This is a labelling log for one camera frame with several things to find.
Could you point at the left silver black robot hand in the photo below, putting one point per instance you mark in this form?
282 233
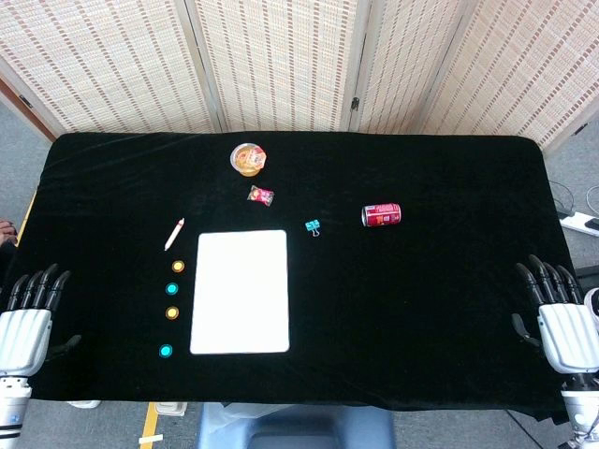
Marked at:
25 332

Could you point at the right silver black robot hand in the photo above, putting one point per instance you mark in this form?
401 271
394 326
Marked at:
568 332

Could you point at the blue round magnet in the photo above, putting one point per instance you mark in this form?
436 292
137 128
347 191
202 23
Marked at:
165 351
172 288

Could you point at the yellow round magnet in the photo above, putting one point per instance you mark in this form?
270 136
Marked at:
172 312
178 266

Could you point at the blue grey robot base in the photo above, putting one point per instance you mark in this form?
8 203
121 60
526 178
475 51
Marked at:
295 428

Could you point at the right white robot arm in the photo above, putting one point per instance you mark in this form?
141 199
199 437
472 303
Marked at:
582 407

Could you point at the white rectangular board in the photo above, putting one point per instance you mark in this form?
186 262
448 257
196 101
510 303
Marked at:
239 292

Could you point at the white table foot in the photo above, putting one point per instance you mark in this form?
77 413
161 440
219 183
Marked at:
170 408
84 403

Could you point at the white power strip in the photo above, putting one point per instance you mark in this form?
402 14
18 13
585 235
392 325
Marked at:
578 221

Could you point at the black velvet tablecloth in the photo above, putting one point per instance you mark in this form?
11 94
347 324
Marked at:
421 304

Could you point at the yellow floor tape line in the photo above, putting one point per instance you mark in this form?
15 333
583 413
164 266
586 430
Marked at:
150 421

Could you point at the white tape piece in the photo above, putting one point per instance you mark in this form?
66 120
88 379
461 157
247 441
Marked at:
150 439

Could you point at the white marker pen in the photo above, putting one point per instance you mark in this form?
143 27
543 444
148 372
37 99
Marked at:
174 235

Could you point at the red soda can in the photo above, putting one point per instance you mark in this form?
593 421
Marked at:
383 214

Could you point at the woven folding screen panel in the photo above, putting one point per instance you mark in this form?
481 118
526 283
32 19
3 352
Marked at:
281 61
407 70
529 70
93 61

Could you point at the red snack packet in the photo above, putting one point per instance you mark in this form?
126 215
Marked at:
261 195

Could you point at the blue binder clip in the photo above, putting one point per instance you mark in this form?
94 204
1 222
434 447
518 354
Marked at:
311 226

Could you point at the orange jelly cup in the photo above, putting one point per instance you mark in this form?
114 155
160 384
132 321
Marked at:
248 158

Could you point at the black screen hinge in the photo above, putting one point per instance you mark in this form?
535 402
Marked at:
354 103

